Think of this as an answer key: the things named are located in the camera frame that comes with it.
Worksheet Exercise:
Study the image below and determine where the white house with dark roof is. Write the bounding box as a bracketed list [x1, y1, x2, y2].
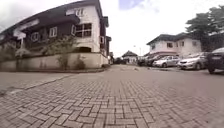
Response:
[145, 32, 203, 59]

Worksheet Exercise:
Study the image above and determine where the cream boundary wall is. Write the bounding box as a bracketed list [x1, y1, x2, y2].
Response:
[0, 52, 110, 72]

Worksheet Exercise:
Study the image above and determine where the grey brick paved road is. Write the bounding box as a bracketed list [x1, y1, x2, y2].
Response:
[0, 64, 224, 128]

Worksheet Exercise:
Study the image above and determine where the small house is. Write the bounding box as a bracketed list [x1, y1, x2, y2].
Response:
[121, 50, 139, 65]

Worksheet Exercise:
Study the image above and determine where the dark car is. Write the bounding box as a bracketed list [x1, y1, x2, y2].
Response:
[137, 54, 168, 68]
[205, 47, 224, 75]

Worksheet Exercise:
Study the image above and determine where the silver car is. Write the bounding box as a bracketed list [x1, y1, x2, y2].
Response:
[176, 53, 210, 71]
[152, 55, 182, 69]

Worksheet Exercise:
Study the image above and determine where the grey kerb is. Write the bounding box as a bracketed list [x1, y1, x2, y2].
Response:
[0, 68, 108, 98]

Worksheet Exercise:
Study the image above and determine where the white and brown building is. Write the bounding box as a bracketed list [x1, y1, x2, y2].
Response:
[0, 0, 112, 58]

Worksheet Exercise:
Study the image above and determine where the dark tree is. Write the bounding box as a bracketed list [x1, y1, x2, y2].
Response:
[185, 4, 224, 53]

